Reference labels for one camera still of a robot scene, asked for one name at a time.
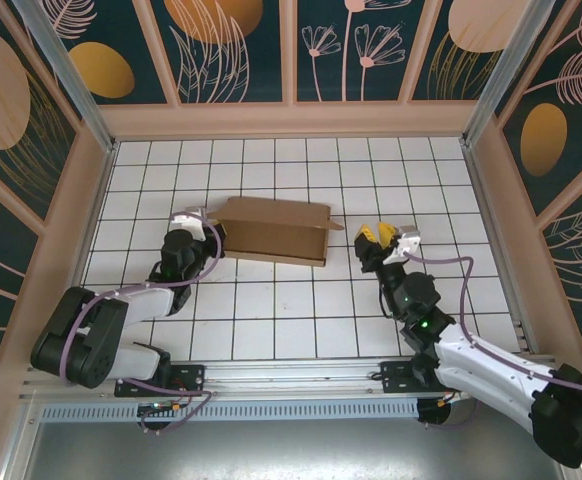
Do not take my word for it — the brown cardboard box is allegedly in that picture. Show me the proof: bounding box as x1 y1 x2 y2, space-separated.
205 196 345 269

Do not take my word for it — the grey metal sheet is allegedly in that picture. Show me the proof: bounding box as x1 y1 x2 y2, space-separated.
0 419 582 480

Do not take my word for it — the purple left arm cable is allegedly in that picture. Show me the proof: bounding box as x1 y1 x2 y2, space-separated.
58 212 222 434

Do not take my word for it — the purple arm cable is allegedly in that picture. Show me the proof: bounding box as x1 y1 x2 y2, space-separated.
58 212 222 434
403 252 582 436

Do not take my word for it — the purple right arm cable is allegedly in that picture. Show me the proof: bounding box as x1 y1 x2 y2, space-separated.
403 252 582 436

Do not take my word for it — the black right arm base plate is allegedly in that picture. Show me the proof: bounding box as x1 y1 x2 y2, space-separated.
380 359 440 396

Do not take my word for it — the aluminium side rail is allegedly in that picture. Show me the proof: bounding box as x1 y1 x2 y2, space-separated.
460 139 542 357
50 141 120 362

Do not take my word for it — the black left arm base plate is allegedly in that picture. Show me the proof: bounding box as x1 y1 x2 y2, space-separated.
114 363 207 399

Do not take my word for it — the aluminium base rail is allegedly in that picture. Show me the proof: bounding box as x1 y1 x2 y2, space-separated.
20 353 565 401

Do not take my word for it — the grey slotted cable duct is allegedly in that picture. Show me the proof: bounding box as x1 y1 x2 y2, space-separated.
40 398 420 422

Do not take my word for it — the aluminium corner post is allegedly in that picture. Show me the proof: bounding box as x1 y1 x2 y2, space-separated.
13 0 118 152
460 0 570 147

